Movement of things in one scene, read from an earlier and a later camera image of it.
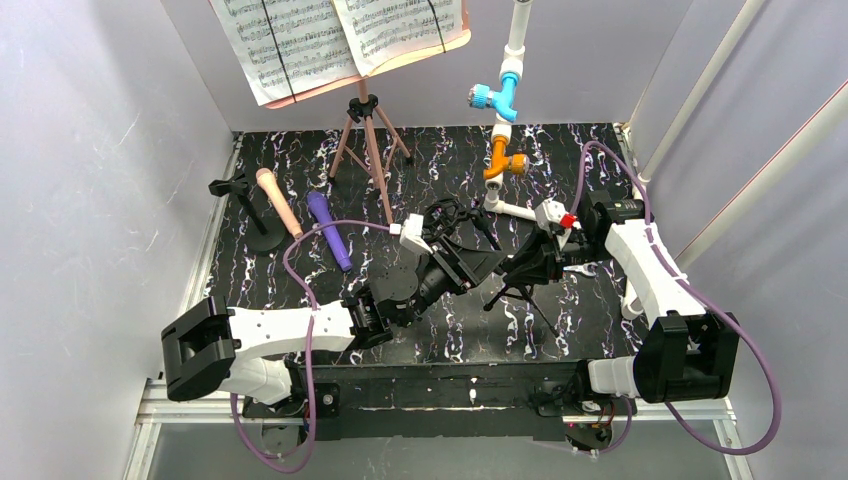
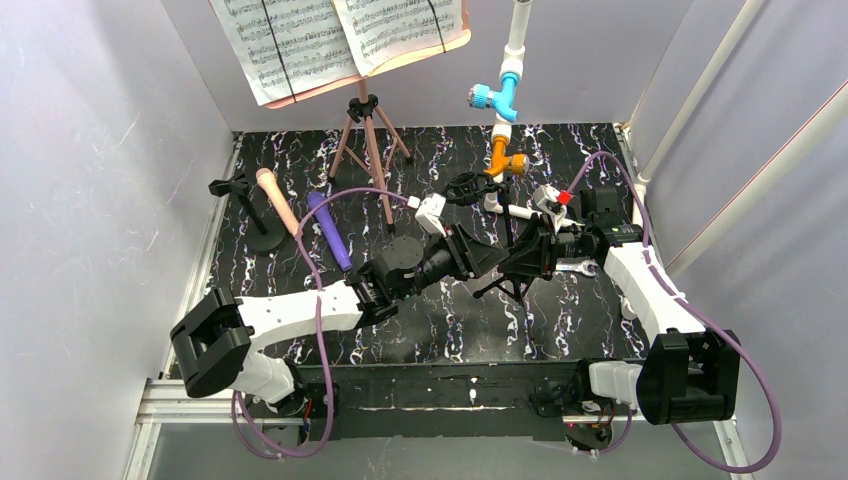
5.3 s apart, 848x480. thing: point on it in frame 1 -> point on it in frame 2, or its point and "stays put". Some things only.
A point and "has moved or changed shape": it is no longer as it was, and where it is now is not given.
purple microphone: x=320 y=205 stays put
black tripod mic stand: x=535 y=260 has moved or changed shape
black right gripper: x=539 y=255 stays put
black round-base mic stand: x=263 y=234 stays put
